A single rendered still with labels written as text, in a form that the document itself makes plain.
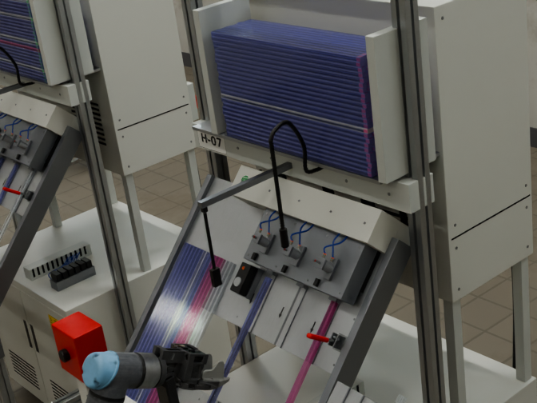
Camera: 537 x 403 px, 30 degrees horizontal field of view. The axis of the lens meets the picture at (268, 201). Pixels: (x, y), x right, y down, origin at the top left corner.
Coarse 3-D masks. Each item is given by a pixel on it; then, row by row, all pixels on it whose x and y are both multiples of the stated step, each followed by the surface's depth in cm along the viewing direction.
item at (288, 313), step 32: (224, 224) 262; (256, 224) 254; (224, 256) 257; (288, 288) 238; (256, 320) 241; (288, 320) 235; (320, 320) 228; (352, 320) 222; (288, 352) 231; (320, 352) 225
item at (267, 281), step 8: (264, 280) 227; (264, 288) 226; (264, 296) 226; (256, 304) 226; (256, 312) 226; (248, 320) 226; (248, 328) 225; (240, 336) 225; (240, 344) 225; (232, 352) 225; (232, 360) 224; (224, 376) 224; (216, 392) 224; (208, 400) 224; (216, 400) 224
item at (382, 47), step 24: (240, 0) 249; (216, 24) 246; (384, 48) 202; (216, 72) 250; (384, 72) 203; (216, 96) 251; (384, 96) 205; (216, 120) 253; (384, 120) 207; (432, 120) 217; (216, 144) 264; (384, 144) 208; (432, 144) 218; (336, 168) 224; (384, 168) 210; (360, 384) 273
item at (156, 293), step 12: (204, 192) 270; (192, 216) 269; (180, 240) 269; (168, 264) 269; (168, 276) 268; (156, 288) 268; (156, 300) 268; (144, 312) 268; (144, 324) 267; (132, 336) 267; (132, 348) 266
